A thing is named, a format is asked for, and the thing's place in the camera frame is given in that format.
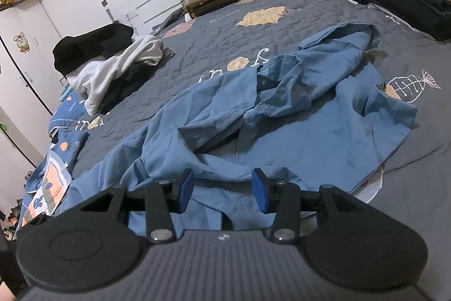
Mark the black wall fixture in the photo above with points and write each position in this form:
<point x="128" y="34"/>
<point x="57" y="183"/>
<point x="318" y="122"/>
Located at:
<point x="107" y="8"/>

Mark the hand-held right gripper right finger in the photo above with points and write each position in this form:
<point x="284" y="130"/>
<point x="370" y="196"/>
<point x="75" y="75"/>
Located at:
<point x="260" y="190"/>

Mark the grey quilted bedspread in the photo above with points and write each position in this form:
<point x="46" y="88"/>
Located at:
<point x="211" y="50"/>

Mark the cartoon animal sticker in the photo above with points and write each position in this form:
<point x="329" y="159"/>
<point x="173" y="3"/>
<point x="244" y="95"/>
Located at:
<point x="22" y="43"/>

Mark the blue orange patterned quilt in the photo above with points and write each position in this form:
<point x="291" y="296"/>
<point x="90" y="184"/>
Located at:
<point x="49" y="181"/>

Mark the white grey garment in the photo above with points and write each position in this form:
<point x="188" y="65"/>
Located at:
<point x="116" y="68"/>

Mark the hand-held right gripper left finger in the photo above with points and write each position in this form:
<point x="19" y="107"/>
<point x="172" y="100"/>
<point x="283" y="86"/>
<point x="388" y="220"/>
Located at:
<point x="185" y="190"/>

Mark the white wardrobe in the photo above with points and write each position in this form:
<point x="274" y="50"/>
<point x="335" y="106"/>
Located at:
<point x="28" y="75"/>

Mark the blue shirt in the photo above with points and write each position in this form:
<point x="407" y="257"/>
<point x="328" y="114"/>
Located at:
<point x="197" y="117"/>

